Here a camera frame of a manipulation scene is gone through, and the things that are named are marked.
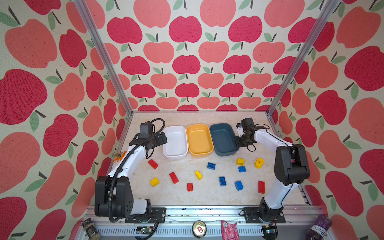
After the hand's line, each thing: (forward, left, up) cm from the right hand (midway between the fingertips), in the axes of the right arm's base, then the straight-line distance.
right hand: (241, 143), depth 96 cm
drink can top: (-50, +24, +6) cm, 56 cm away
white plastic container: (-4, +42, -4) cm, 43 cm away
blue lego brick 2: (-25, +12, -5) cm, 28 cm away
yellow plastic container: (+2, +27, -4) cm, 27 cm away
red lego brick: (-25, -10, -5) cm, 28 cm away
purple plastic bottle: (-43, -31, -1) cm, 53 cm away
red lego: (-19, +55, -3) cm, 58 cm away
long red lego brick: (-26, +40, -4) cm, 48 cm away
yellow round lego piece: (-12, -10, -3) cm, 16 cm away
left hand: (-8, +50, +9) cm, 51 cm away
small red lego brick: (-30, +30, -4) cm, 43 cm away
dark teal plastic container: (+7, +10, -5) cm, 13 cm away
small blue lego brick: (-15, 0, -6) cm, 16 cm away
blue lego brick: (-16, +19, -4) cm, 25 cm away
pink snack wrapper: (-48, +10, -4) cm, 49 cm away
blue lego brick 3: (-26, +3, -5) cm, 27 cm away
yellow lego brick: (-30, +51, -2) cm, 59 cm away
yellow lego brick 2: (-23, +26, -3) cm, 35 cm away
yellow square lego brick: (-11, 0, -5) cm, 12 cm away
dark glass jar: (-54, +75, -1) cm, 93 cm away
